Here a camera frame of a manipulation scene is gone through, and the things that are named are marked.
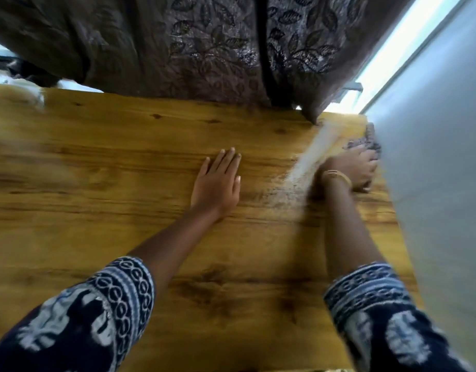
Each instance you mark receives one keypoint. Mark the person's right hand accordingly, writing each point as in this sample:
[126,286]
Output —
[358,166]

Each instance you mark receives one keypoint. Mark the gold bangles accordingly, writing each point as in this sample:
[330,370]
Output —
[338,175]

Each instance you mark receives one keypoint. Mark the navy patterned sleeve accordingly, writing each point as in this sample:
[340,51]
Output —
[75,325]
[377,317]

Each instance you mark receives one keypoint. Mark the person's right forearm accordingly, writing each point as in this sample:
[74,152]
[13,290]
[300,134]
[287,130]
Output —
[346,228]

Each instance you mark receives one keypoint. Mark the person's left forearm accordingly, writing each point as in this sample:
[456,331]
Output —
[176,244]

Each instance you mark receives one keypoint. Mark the navy patterned left sleeve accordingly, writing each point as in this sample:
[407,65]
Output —
[75,325]

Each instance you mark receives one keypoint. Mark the person's left hand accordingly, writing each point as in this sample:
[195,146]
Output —
[216,185]

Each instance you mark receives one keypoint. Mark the navy patterned right sleeve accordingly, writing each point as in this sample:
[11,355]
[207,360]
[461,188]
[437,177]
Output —
[377,317]

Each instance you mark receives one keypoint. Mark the striped brown cloth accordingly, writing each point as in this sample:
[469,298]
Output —
[367,141]

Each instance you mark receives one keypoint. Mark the brown leaf-patterned curtain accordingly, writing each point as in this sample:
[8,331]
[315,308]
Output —
[183,46]

